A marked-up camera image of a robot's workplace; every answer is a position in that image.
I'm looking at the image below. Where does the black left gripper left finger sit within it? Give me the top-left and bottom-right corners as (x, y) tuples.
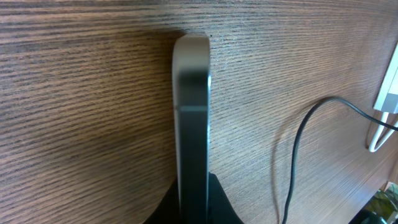
(144, 179), (180, 224)

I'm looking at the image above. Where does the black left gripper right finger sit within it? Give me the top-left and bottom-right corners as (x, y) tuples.
(208, 173), (243, 224)

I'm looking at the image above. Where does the black charger cable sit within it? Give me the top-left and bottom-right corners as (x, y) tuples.
(281, 96), (398, 224)

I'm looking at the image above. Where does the blue screen Galaxy smartphone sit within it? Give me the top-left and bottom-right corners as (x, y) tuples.
(172, 34), (211, 223)

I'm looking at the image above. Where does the white power strip cord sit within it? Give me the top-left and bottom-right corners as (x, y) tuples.
(368, 111), (398, 153)

